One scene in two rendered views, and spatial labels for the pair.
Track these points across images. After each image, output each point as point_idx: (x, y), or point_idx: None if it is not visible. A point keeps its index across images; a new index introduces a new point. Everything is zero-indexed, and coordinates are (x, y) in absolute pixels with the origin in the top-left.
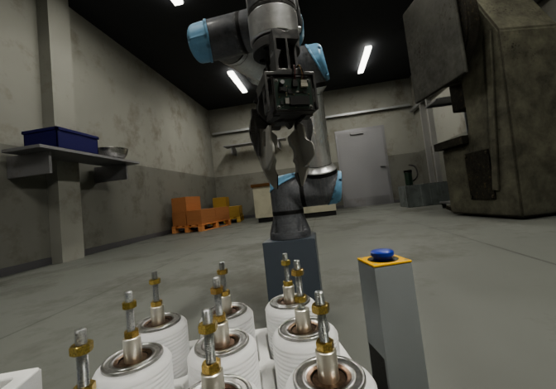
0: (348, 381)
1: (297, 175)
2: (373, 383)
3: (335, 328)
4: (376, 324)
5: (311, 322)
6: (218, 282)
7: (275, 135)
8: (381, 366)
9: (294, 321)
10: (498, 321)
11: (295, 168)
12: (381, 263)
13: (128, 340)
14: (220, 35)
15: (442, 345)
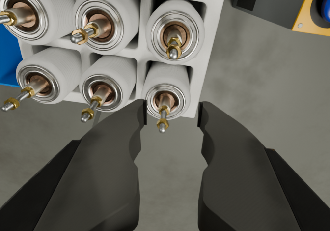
0: (172, 110)
1: (198, 119)
2: (185, 110)
3: (202, 43)
4: (264, 6)
5: (185, 30)
6: (79, 41)
7: (128, 228)
8: (251, 2)
9: (171, 20)
10: None
11: (207, 114)
12: (307, 27)
13: (12, 25)
14: None
15: None
